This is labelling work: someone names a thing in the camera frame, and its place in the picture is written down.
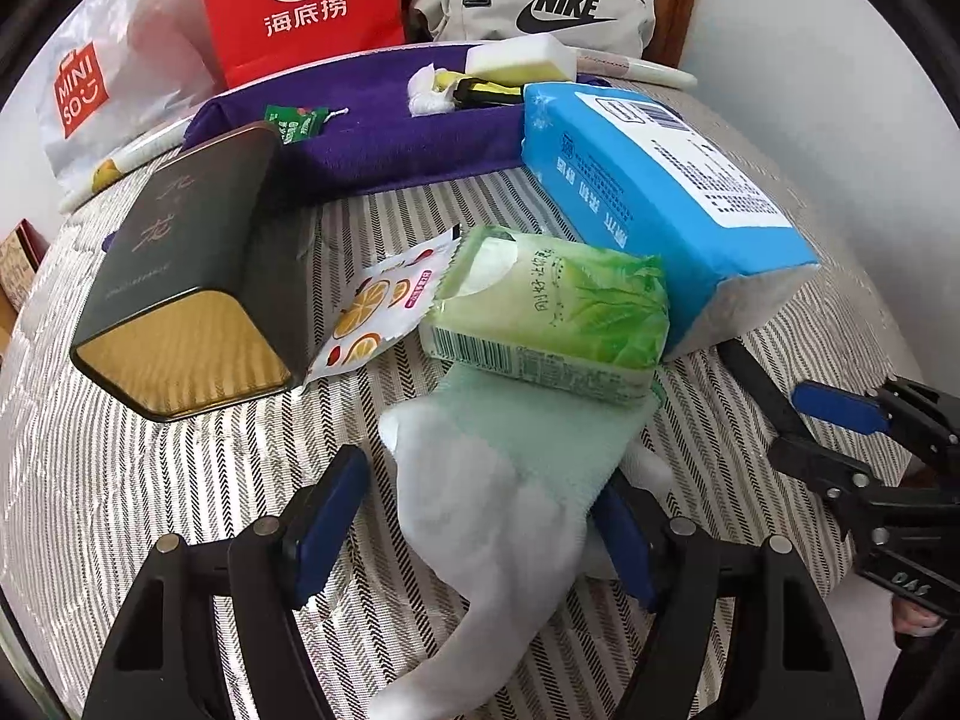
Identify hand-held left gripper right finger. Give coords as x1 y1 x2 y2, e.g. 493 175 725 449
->
591 476 878 720

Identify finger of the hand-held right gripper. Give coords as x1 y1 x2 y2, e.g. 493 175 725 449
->
724 341 875 500
791 379 960 466

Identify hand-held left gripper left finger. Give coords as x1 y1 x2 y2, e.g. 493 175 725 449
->
81 444 370 720

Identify white and green sock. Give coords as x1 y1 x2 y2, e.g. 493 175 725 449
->
366 360 676 720

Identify yellow zip pouch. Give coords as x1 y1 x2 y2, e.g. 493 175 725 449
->
433 69 526 107

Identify person's right forearm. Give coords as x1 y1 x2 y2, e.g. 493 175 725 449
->
885 634 960 720

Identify person's right hand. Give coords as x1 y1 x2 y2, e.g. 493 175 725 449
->
892 600 947 638

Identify striped bed cover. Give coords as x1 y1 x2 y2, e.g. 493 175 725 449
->
0 67 931 720

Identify orange fruit print sachet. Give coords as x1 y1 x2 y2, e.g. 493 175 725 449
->
304 223 462 383

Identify green tissue pack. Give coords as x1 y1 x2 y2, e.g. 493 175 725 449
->
418 225 671 410

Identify blue tissue pack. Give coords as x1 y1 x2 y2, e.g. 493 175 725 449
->
521 81 822 357

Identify dark tin box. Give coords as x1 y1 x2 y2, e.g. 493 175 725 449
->
71 126 316 422

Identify purple towel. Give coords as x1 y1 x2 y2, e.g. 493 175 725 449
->
180 43 608 200

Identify small green sachet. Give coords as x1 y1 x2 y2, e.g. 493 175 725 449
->
262 101 332 145

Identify red patterned box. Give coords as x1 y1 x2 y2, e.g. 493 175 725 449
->
0 219 52 331

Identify brown wooden headboard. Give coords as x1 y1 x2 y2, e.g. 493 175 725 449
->
649 0 707 70

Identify crumpled white tissue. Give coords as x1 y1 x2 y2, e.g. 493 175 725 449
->
407 64 460 119

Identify white sponge block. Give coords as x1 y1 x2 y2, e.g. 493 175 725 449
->
465 34 580 85

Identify red paper bag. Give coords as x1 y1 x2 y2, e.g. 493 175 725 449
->
193 0 407 89

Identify translucent plastic bag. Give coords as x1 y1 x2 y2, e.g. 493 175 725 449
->
34 0 226 181

